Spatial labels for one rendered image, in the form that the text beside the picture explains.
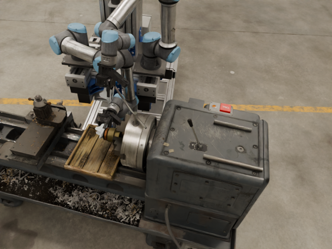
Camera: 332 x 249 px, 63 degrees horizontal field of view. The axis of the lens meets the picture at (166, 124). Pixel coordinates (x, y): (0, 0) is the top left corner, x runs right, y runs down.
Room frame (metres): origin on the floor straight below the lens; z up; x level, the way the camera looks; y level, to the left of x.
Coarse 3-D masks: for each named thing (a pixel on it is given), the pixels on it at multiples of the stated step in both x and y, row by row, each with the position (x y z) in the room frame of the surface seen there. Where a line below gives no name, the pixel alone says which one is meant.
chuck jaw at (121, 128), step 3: (126, 114) 1.06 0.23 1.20; (129, 114) 1.08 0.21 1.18; (126, 117) 1.05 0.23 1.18; (129, 117) 1.05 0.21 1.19; (126, 120) 1.04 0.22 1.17; (123, 123) 1.03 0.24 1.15; (126, 123) 1.03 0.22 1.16; (117, 126) 1.02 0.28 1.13; (120, 126) 1.02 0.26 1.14; (123, 126) 1.02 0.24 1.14; (117, 129) 1.00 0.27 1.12; (120, 129) 1.00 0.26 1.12; (123, 129) 1.00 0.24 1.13
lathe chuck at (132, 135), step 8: (128, 120) 0.98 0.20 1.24; (144, 120) 0.99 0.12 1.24; (128, 128) 0.93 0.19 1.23; (136, 128) 0.93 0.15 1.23; (128, 136) 0.89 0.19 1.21; (136, 136) 0.89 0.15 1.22; (128, 144) 0.86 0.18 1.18; (136, 144) 0.86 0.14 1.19; (128, 152) 0.84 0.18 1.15; (136, 152) 0.83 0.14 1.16; (128, 160) 0.82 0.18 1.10
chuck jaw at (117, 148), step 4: (112, 140) 0.94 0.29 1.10; (116, 140) 0.93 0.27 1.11; (120, 140) 0.94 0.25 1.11; (112, 144) 0.93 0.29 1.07; (116, 144) 0.90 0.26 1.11; (120, 144) 0.91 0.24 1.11; (116, 148) 0.87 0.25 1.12; (120, 148) 0.88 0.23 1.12; (116, 152) 0.85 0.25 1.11; (120, 152) 0.85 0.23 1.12; (124, 156) 0.83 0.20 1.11
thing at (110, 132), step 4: (108, 128) 1.01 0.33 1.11; (112, 128) 1.01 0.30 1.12; (116, 128) 1.02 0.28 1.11; (104, 132) 0.98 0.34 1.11; (108, 132) 0.98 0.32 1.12; (112, 132) 0.98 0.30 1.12; (116, 132) 0.99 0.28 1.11; (120, 132) 1.02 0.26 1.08; (104, 136) 0.97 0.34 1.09; (108, 136) 0.96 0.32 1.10; (112, 136) 0.96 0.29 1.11; (116, 136) 0.97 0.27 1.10; (120, 136) 1.01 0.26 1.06; (108, 140) 0.96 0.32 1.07
